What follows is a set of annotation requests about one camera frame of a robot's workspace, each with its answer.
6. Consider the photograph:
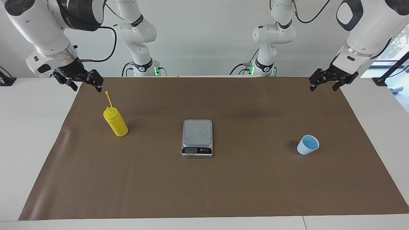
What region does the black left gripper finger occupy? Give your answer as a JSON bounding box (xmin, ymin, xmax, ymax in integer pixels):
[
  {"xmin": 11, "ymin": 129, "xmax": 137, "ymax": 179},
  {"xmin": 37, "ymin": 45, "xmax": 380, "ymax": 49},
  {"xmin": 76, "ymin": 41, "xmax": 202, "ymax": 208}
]
[
  {"xmin": 309, "ymin": 68, "xmax": 331, "ymax": 92},
  {"xmin": 332, "ymin": 73, "xmax": 359, "ymax": 91}
]

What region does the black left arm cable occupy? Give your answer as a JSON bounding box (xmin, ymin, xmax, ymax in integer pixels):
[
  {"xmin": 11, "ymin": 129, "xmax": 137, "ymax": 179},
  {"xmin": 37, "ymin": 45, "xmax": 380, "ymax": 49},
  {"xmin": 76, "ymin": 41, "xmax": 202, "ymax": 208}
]
[{"xmin": 270, "ymin": 0, "xmax": 331, "ymax": 24}]

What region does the silver digital kitchen scale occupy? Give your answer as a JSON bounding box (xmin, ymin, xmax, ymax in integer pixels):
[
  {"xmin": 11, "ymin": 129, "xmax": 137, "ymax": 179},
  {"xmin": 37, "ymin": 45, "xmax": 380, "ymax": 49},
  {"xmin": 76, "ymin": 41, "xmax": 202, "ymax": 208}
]
[{"xmin": 181, "ymin": 119, "xmax": 213, "ymax": 158}]

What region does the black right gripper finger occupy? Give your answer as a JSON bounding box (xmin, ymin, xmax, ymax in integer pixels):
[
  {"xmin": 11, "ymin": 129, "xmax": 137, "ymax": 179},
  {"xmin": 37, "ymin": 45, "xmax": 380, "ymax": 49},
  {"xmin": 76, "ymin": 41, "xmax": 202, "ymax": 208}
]
[
  {"xmin": 84, "ymin": 70, "xmax": 104, "ymax": 93},
  {"xmin": 53, "ymin": 74, "xmax": 79, "ymax": 91}
]

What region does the black base cable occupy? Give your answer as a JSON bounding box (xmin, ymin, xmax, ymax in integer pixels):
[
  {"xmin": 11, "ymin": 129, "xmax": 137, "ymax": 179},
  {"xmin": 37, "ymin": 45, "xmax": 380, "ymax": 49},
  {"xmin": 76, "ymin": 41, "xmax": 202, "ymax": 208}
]
[
  {"xmin": 229, "ymin": 63, "xmax": 256, "ymax": 75},
  {"xmin": 121, "ymin": 62, "xmax": 135, "ymax": 77}
]

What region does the yellow squeeze bottle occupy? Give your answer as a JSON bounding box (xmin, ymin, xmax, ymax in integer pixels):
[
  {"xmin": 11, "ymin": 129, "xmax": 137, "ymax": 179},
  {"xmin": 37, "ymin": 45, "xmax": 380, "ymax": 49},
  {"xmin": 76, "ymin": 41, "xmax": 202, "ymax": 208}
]
[{"xmin": 103, "ymin": 91, "xmax": 129, "ymax": 137}]

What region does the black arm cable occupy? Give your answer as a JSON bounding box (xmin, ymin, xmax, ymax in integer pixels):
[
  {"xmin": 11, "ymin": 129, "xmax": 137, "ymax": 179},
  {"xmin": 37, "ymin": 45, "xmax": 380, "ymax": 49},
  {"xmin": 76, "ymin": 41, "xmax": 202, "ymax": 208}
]
[
  {"xmin": 270, "ymin": 0, "xmax": 331, "ymax": 24},
  {"xmin": 78, "ymin": 3, "xmax": 127, "ymax": 63}
]

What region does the blue plastic cup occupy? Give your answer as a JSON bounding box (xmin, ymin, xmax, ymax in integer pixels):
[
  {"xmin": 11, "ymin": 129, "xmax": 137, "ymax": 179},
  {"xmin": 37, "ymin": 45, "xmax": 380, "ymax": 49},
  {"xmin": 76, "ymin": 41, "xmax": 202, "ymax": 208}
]
[{"xmin": 297, "ymin": 134, "xmax": 320, "ymax": 156}]

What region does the window with green view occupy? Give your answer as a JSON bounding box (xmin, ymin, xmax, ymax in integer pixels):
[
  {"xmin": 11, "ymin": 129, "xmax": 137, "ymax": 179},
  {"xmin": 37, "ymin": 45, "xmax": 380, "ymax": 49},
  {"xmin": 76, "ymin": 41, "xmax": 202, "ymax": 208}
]
[{"xmin": 372, "ymin": 24, "xmax": 409, "ymax": 69}]

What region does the brown table mat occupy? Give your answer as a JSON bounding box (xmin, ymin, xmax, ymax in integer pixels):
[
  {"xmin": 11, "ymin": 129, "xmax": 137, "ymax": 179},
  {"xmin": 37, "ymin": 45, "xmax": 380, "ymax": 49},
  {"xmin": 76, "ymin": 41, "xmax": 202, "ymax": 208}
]
[{"xmin": 18, "ymin": 76, "xmax": 409, "ymax": 221}]

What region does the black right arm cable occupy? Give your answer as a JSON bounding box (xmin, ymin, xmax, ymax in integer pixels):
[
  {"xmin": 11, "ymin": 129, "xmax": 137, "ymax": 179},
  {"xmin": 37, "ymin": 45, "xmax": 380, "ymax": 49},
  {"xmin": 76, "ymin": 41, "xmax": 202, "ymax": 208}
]
[{"xmin": 78, "ymin": 3, "xmax": 127, "ymax": 63}]

